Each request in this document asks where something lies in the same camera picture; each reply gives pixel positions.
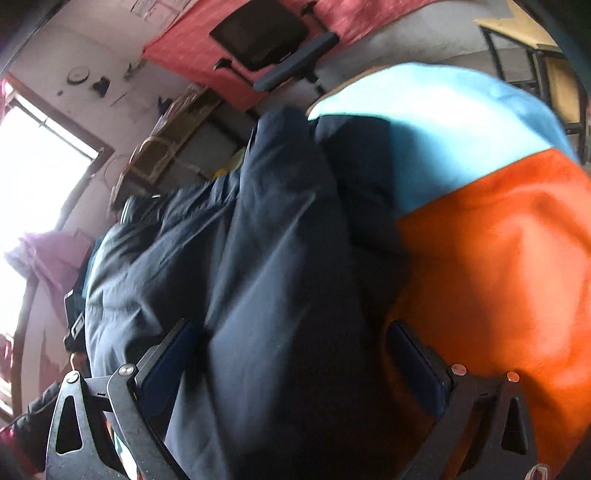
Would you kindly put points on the metal frame wooden table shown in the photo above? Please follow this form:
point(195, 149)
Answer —
point(554, 69)

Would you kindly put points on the navy blue padded jacket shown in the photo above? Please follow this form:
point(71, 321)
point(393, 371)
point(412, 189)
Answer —
point(258, 286)

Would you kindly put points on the blue orange pink blanket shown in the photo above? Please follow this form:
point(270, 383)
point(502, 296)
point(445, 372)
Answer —
point(498, 240)

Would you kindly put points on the wall poster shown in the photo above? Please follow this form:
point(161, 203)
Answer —
point(157, 7)

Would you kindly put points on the red checked wall cloth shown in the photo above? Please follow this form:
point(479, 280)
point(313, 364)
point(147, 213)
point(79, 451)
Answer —
point(194, 50)

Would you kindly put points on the black office chair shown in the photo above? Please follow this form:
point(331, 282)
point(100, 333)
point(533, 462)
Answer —
point(261, 37)

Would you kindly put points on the wooden wall shelf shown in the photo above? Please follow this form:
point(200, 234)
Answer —
point(171, 138)

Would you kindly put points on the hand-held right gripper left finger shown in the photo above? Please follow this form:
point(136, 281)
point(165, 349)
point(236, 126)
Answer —
point(171, 364)

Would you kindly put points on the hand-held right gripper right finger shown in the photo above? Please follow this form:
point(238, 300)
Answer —
point(415, 364)

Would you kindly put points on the pink cloth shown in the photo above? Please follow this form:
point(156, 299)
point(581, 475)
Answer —
point(51, 258)

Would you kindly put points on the bright window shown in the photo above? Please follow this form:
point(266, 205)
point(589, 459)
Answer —
point(37, 175)

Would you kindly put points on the small black wall bracket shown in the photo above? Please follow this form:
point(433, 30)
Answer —
point(100, 86)

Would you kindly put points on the round wall fixture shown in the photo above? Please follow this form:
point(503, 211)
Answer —
point(78, 75)

